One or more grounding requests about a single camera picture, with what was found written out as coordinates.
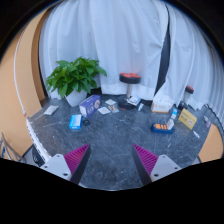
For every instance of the white plant pot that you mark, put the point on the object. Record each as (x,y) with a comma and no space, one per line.
(75,98)

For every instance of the small black round object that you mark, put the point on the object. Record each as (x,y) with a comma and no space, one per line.
(86,122)

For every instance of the yellow card box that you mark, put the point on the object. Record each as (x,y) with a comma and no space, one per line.
(187,118)

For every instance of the white curtain left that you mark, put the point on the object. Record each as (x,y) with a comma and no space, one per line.
(122,35)

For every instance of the purple cardboard box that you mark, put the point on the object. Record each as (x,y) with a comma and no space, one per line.
(90,105)

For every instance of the white plastic packet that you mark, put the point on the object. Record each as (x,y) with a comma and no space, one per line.
(50,110)

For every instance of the white curtain right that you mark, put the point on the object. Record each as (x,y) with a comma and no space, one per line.
(193,62)

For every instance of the white tissue box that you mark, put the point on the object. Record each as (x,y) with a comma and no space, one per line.
(161,103)

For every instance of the white curtain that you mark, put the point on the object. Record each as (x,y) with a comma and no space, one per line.
(193,62)
(122,35)

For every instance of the green potted plant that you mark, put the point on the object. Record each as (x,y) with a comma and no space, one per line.
(78,76)

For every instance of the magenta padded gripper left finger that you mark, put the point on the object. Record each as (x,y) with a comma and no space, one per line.
(69,166)

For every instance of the black round stool red top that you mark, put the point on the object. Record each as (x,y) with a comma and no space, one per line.
(129,79)

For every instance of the white flat card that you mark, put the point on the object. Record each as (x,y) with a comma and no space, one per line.
(104,110)

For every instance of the white charger plug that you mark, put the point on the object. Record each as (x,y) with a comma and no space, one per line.
(170,124)

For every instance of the brown patterned card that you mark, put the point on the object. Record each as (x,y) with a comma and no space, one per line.
(113,108)

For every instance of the white booklet on stool base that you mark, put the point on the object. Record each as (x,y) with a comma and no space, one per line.
(134,100)

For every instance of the white blue small bottle box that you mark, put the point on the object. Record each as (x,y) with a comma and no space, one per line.
(174,113)

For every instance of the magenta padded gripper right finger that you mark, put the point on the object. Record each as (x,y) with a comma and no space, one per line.
(151,167)

